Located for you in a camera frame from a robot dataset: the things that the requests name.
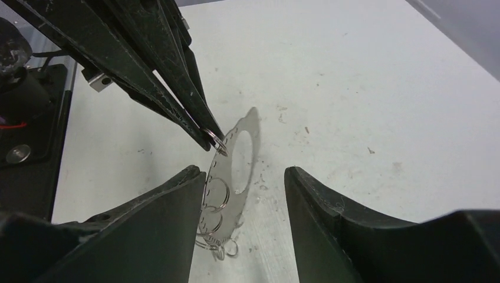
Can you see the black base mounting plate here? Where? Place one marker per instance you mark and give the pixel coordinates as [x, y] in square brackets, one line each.
[38, 105]

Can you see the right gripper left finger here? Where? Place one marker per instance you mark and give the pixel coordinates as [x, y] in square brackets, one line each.
[150, 238]

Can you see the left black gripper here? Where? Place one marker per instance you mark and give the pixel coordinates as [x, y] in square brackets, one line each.
[142, 46]

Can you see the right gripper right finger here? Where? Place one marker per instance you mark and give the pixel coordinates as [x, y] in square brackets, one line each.
[337, 239]

